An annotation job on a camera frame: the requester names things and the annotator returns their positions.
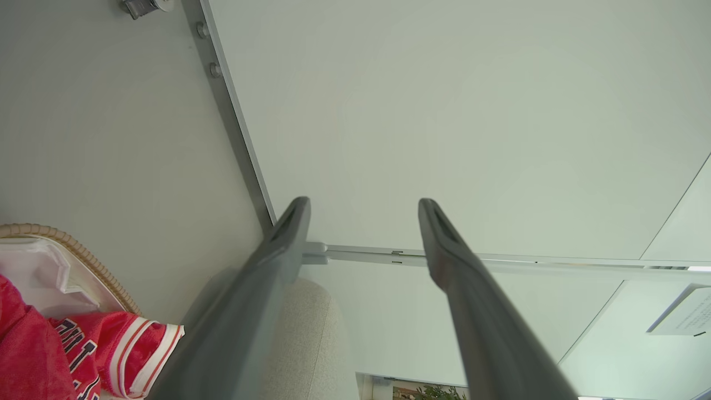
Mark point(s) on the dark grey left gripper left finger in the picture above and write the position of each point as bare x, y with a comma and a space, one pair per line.
239, 322

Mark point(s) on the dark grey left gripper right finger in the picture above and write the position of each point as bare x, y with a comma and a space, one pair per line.
489, 333

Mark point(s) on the light grey fabric sofa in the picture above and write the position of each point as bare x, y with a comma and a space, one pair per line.
316, 344

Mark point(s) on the green potted plant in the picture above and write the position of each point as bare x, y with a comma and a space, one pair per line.
439, 393

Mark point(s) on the wicker rim laundry basket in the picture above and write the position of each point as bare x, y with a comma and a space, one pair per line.
83, 256

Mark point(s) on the white paper notice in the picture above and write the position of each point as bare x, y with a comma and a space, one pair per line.
686, 311

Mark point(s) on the white fabric basket liner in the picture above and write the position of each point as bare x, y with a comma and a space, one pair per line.
44, 278

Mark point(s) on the red jersey with white stripes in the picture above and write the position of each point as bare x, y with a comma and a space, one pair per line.
33, 355

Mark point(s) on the silver metal lock fitting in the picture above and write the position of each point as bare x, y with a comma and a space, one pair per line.
143, 5

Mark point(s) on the grey metal partition rail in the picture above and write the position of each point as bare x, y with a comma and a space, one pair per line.
555, 264

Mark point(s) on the grey metal partition post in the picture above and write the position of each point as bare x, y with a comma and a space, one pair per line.
228, 111

